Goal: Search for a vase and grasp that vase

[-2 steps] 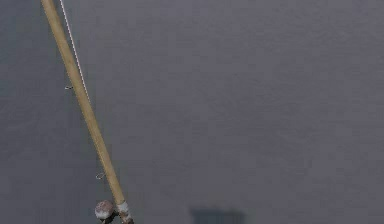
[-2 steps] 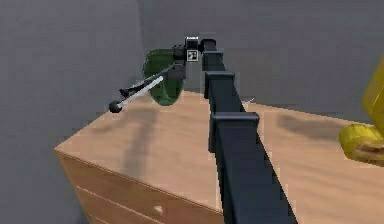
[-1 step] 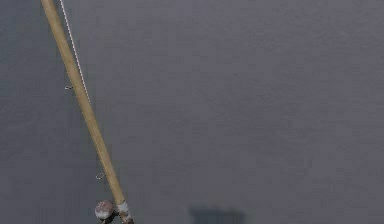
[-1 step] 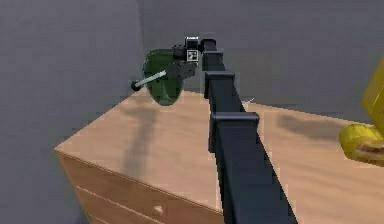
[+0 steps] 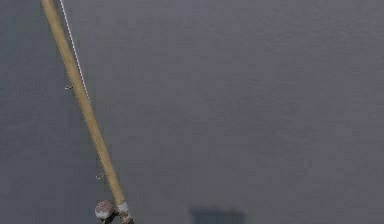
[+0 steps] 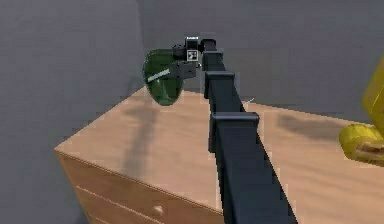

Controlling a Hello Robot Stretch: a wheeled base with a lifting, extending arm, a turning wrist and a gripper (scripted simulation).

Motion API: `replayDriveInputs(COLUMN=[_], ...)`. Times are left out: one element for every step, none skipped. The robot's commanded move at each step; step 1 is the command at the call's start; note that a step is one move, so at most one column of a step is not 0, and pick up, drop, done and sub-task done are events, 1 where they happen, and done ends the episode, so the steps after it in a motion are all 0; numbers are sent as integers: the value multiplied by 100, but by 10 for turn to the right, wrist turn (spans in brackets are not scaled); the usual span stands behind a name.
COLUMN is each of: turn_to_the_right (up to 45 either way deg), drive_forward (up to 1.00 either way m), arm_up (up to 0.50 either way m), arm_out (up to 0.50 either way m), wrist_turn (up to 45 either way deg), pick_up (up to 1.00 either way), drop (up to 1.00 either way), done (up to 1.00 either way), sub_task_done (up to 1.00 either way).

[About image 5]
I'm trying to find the tan wooden fishing rod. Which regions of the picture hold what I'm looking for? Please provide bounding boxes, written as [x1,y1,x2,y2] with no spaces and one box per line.
[40,0,135,224]

